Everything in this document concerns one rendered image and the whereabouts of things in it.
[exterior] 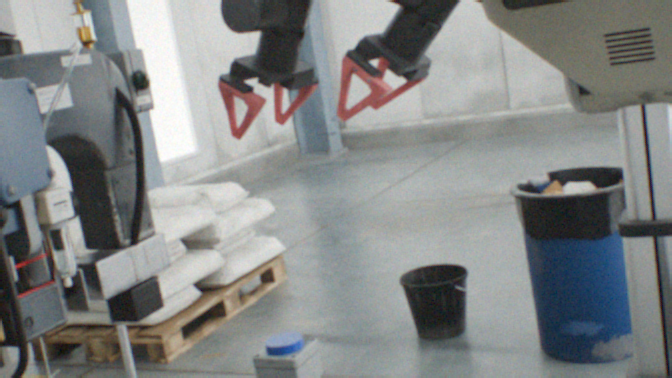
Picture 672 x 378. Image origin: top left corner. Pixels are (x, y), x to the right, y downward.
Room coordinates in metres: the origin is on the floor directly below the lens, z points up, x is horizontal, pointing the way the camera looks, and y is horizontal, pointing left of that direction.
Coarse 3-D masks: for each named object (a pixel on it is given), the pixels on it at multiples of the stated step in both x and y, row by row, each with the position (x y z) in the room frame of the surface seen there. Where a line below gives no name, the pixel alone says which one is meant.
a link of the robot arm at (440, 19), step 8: (424, 0) 0.95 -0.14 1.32; (432, 0) 0.95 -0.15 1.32; (440, 0) 0.95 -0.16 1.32; (448, 0) 0.95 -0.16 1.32; (456, 0) 0.95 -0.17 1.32; (416, 8) 0.96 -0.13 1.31; (424, 8) 0.95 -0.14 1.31; (432, 8) 0.95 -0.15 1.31; (440, 8) 0.95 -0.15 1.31; (448, 8) 0.95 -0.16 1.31; (424, 16) 0.96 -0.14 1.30; (432, 16) 0.95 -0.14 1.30; (440, 16) 0.96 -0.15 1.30; (448, 16) 0.96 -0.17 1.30; (440, 24) 0.96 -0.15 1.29
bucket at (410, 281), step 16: (416, 272) 3.46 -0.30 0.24; (432, 272) 3.47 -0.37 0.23; (448, 272) 3.44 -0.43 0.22; (464, 272) 3.35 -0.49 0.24; (416, 288) 3.22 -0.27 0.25; (432, 288) 3.19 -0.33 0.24; (448, 288) 3.20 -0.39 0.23; (464, 288) 3.26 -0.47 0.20; (416, 304) 3.25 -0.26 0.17; (432, 304) 3.21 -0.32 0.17; (448, 304) 3.21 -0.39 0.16; (464, 304) 3.27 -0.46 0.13; (416, 320) 3.28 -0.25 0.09; (432, 320) 3.22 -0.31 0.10; (448, 320) 3.22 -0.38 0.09; (464, 320) 3.27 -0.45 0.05; (432, 336) 3.24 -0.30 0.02; (448, 336) 3.23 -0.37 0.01
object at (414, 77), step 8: (384, 64) 1.06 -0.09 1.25; (384, 72) 1.07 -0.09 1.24; (408, 72) 0.99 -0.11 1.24; (416, 72) 0.99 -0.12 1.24; (424, 72) 1.03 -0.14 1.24; (408, 80) 1.00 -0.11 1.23; (416, 80) 1.02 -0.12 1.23; (424, 80) 1.05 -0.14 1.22; (400, 88) 1.05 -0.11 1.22; (408, 88) 1.05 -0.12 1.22; (384, 96) 1.06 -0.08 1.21; (392, 96) 1.06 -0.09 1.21; (376, 104) 1.07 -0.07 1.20; (384, 104) 1.06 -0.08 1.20
